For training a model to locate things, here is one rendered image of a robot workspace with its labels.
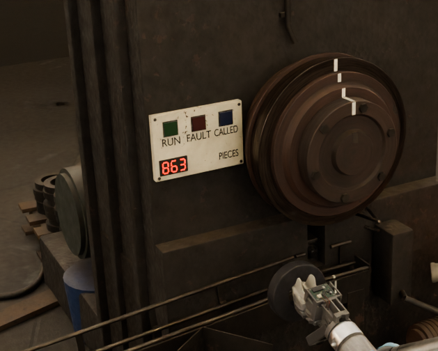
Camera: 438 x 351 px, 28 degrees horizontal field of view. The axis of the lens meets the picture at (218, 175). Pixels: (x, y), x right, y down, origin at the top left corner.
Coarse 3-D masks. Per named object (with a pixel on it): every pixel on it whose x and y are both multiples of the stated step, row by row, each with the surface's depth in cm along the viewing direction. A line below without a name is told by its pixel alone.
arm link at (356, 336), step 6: (348, 336) 198; (354, 336) 197; (360, 336) 198; (342, 342) 198; (348, 342) 197; (354, 342) 196; (360, 342) 196; (366, 342) 197; (342, 348) 197; (348, 348) 196; (354, 348) 195; (360, 348) 195; (366, 348) 195; (372, 348) 195
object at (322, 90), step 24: (336, 72) 226; (312, 96) 224; (336, 96) 225; (360, 96) 229; (384, 96) 235; (288, 120) 224; (288, 144) 224; (288, 168) 226; (288, 192) 231; (312, 192) 232
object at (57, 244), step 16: (64, 176) 348; (80, 176) 345; (64, 192) 352; (80, 192) 340; (64, 208) 358; (80, 208) 340; (64, 224) 363; (80, 224) 340; (48, 240) 389; (64, 240) 389; (80, 240) 344; (48, 256) 384; (64, 256) 374; (80, 256) 358; (48, 272) 391; (64, 272) 362; (64, 288) 367; (64, 304) 373; (80, 304) 346; (96, 320) 327; (96, 336) 332
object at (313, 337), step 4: (320, 328) 207; (324, 328) 205; (312, 332) 214; (316, 332) 209; (320, 332) 208; (324, 332) 206; (308, 336) 213; (312, 336) 212; (316, 336) 210; (320, 336) 208; (324, 336) 207; (308, 340) 214; (312, 340) 212; (316, 340) 210; (320, 340) 211; (324, 340) 214; (308, 344) 214; (312, 344) 213; (316, 344) 213; (320, 344) 213
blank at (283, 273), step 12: (288, 264) 217; (300, 264) 217; (312, 264) 220; (276, 276) 216; (288, 276) 215; (300, 276) 217; (276, 288) 215; (288, 288) 216; (276, 300) 216; (288, 300) 217; (276, 312) 217; (288, 312) 218
